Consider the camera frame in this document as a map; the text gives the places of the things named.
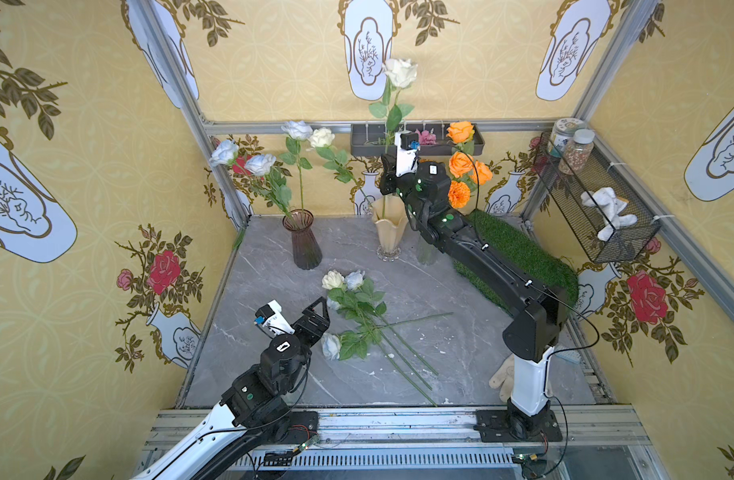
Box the white rose top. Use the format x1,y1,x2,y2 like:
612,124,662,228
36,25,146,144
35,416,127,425
328,271,439,384

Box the black wire wall basket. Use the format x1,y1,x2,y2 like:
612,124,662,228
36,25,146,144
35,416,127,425
521,132,661,264

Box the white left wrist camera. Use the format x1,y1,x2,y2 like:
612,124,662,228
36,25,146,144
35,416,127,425
255,300,295,338

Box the beige work glove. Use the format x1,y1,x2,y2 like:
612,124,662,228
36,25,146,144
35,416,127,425
489,355,551,411

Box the glass jar with floral lid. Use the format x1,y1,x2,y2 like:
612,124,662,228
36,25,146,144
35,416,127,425
547,117,587,158

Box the white cloth figure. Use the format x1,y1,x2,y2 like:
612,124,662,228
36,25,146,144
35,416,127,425
580,187,638,242

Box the teal brush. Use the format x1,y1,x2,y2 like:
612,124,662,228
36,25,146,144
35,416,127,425
553,348,582,365

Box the pink flower in planter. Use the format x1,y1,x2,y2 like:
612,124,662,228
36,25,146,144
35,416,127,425
416,130,437,146

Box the jar with white lid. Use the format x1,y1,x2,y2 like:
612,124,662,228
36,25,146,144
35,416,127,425
559,129,595,175

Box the small orange marigold stem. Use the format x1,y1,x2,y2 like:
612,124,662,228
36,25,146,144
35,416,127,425
448,180,471,209

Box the green artificial grass mat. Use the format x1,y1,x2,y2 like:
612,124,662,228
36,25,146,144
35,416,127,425
467,210,579,306

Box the dark purple glass vase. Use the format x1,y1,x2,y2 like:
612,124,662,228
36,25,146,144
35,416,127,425
282,209,323,270

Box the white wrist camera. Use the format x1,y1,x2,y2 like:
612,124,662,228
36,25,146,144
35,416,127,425
255,300,295,338
395,130,420,176

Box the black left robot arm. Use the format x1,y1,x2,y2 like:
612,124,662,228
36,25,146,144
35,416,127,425
136,297,330,479

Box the orange rose stem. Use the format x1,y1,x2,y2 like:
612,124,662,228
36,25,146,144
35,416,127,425
447,121,475,156
449,151,475,180
466,161,493,194

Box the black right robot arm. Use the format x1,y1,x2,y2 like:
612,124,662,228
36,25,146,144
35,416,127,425
380,154,570,442

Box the cream ruffled vase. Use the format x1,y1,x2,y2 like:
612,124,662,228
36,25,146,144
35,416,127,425
371,195,408,261

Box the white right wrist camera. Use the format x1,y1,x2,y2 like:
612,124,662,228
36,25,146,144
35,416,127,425
395,130,420,176

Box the clear glass vase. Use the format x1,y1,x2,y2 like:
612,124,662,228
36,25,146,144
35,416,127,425
416,236,439,266

